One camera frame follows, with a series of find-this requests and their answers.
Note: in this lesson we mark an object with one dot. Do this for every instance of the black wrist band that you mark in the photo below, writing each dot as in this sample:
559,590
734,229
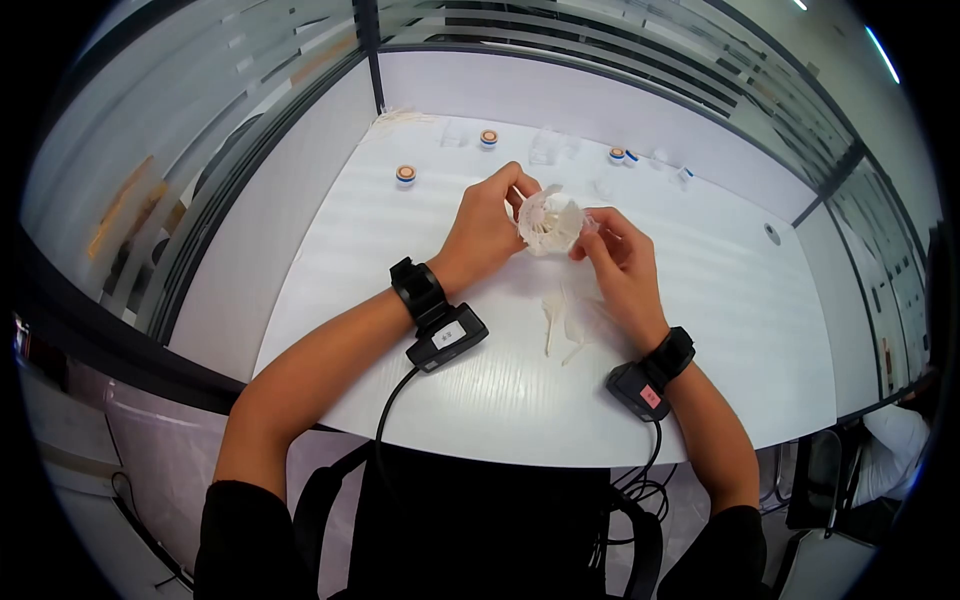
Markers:
649,379
439,322

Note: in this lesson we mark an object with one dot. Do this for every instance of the white feather shuttlecock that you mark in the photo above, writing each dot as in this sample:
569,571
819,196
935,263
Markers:
551,225

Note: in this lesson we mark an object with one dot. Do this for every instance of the loose white feather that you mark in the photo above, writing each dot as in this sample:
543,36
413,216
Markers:
553,315
586,330

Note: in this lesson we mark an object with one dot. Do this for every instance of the person's right thumb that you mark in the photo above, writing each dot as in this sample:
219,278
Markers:
582,246

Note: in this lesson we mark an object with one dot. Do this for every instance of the person's left thumb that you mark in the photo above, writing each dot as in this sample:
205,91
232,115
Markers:
517,207

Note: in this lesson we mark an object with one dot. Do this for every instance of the person's right hand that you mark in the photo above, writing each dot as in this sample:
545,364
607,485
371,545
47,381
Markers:
626,274

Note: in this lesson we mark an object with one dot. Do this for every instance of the person's right index finger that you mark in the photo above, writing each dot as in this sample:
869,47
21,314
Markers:
606,219

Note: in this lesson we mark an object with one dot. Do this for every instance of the person's left hand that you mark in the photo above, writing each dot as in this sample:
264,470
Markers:
478,229

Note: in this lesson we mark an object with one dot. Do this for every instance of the person's body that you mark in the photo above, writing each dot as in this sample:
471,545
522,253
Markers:
480,532

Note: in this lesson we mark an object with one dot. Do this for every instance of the grey round table grommet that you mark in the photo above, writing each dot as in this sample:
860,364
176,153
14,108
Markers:
772,234

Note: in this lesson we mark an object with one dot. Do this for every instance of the clear plastic piece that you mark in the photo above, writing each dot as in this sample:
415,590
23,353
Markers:
545,147
454,133
660,158
604,187

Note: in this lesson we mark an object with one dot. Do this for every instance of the person's left index finger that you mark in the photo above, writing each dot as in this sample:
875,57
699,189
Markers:
516,177

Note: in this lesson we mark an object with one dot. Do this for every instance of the pile of white feathers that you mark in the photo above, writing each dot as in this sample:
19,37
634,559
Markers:
397,118

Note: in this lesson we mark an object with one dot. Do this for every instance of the person's right fingers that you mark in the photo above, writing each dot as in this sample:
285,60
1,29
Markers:
628,246

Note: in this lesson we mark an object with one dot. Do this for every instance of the black office chair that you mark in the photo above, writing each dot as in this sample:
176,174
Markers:
817,480

